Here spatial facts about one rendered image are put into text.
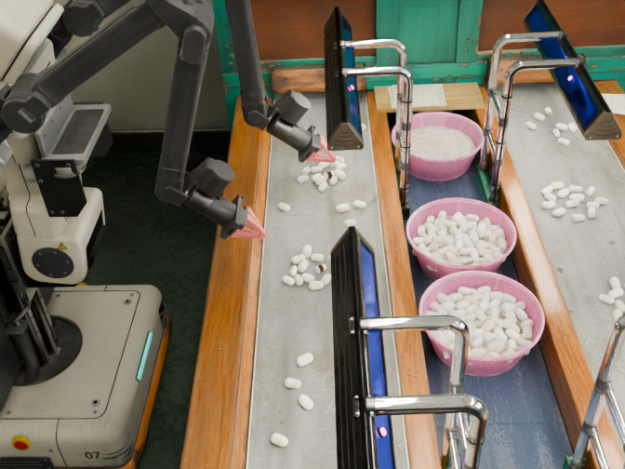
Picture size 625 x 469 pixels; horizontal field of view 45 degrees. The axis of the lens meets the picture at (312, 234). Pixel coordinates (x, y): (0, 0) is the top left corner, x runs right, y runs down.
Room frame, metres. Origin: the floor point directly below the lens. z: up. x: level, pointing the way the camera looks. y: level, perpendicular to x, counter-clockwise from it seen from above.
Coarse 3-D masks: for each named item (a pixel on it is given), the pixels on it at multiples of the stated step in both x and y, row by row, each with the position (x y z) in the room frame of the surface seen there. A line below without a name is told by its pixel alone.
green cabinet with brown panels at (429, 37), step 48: (288, 0) 2.18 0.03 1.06; (336, 0) 2.17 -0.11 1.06; (384, 0) 2.15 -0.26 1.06; (432, 0) 2.16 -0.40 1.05; (480, 0) 2.14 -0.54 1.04; (528, 0) 2.15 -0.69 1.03; (576, 0) 2.15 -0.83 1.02; (624, 0) 2.14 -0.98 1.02; (288, 48) 2.18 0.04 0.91; (384, 48) 2.15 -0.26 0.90; (432, 48) 2.16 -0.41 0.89; (480, 48) 2.15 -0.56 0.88; (528, 48) 2.15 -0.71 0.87; (576, 48) 2.13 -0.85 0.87; (624, 48) 2.13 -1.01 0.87
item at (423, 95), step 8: (392, 88) 2.12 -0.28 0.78; (416, 88) 2.11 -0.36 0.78; (424, 88) 2.11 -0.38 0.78; (432, 88) 2.10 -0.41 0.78; (440, 88) 2.10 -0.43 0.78; (392, 96) 2.07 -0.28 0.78; (416, 96) 2.06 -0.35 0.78; (424, 96) 2.06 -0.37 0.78; (432, 96) 2.06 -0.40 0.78; (440, 96) 2.05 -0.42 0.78; (392, 104) 2.02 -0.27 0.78; (416, 104) 2.01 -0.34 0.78; (424, 104) 2.01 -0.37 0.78; (432, 104) 2.00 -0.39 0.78; (440, 104) 2.00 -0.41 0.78
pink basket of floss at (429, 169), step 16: (432, 112) 1.98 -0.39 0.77; (448, 128) 1.95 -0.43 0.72; (464, 128) 1.92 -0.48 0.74; (480, 128) 1.86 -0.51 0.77; (480, 144) 1.78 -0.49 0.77; (416, 160) 1.75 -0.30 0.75; (432, 160) 1.72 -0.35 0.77; (448, 160) 1.71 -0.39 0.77; (464, 160) 1.74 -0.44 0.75; (416, 176) 1.77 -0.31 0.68; (432, 176) 1.75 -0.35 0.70; (448, 176) 1.74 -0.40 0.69
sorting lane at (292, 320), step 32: (320, 128) 1.97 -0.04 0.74; (288, 160) 1.80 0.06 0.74; (352, 160) 1.78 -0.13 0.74; (288, 192) 1.65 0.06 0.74; (320, 192) 1.64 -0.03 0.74; (352, 192) 1.63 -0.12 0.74; (288, 224) 1.51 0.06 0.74; (320, 224) 1.50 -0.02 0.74; (288, 256) 1.38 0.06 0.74; (384, 256) 1.36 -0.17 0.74; (288, 288) 1.27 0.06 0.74; (384, 288) 1.25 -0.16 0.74; (288, 320) 1.17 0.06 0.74; (320, 320) 1.16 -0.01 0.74; (256, 352) 1.08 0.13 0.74; (288, 352) 1.07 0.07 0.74; (320, 352) 1.07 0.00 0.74; (256, 384) 0.99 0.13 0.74; (320, 384) 0.98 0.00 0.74; (256, 416) 0.91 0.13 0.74; (288, 416) 0.91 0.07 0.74; (320, 416) 0.90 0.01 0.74; (256, 448) 0.84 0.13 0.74; (288, 448) 0.83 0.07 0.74; (320, 448) 0.83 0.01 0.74
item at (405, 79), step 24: (336, 48) 1.74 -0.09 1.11; (336, 72) 1.62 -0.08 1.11; (360, 72) 1.60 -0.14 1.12; (384, 72) 1.59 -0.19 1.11; (408, 72) 1.60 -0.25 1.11; (408, 96) 1.58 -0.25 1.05; (408, 120) 1.59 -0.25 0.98; (408, 144) 1.59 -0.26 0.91; (408, 168) 1.59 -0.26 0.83; (408, 216) 1.58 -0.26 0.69
